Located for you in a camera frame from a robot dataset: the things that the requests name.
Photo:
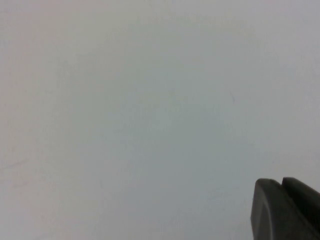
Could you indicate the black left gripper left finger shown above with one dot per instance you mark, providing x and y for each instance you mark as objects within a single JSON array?
[{"x": 272, "y": 215}]

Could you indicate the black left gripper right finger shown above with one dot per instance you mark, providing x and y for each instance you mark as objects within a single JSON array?
[{"x": 305, "y": 200}]

